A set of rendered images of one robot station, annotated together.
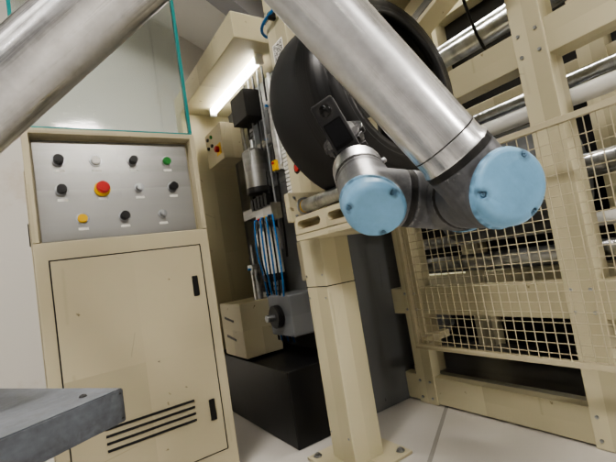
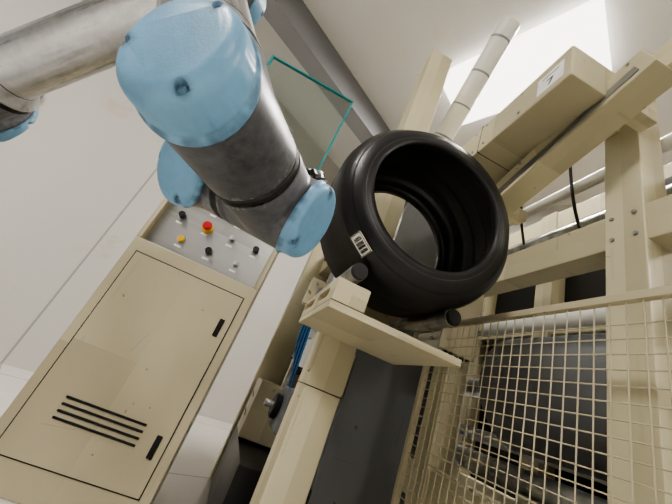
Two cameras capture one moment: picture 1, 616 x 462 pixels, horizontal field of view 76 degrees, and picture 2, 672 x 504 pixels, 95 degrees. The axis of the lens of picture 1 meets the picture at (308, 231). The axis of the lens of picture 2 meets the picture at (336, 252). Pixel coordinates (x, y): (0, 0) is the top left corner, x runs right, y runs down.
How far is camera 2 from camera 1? 0.57 m
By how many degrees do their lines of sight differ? 31
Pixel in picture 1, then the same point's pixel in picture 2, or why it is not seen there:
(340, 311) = (304, 419)
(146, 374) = (129, 372)
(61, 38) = (96, 12)
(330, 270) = (317, 371)
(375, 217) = (173, 174)
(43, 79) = (75, 35)
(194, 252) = (235, 302)
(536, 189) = (202, 51)
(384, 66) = not seen: outside the picture
